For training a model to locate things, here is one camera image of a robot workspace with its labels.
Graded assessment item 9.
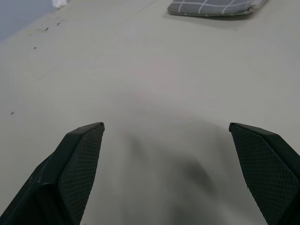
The grey checked folded cloth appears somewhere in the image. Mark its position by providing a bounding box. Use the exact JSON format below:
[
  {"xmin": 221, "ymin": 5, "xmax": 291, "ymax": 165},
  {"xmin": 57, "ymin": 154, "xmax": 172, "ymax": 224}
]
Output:
[{"xmin": 167, "ymin": 0, "xmax": 267, "ymax": 17}]

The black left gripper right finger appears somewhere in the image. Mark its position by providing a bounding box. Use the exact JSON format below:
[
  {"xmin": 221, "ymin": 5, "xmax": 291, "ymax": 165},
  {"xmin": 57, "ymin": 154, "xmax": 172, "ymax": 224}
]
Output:
[{"xmin": 228, "ymin": 122, "xmax": 300, "ymax": 225}]

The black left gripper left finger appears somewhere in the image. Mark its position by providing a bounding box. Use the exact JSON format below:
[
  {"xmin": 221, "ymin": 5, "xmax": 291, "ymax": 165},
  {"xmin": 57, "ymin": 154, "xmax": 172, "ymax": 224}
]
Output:
[{"xmin": 0, "ymin": 122, "xmax": 105, "ymax": 225}]

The white crumpled object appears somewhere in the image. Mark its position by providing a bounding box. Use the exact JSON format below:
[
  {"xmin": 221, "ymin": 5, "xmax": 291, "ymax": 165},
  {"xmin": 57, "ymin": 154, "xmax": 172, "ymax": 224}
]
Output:
[{"xmin": 51, "ymin": 0, "xmax": 68, "ymax": 8}]

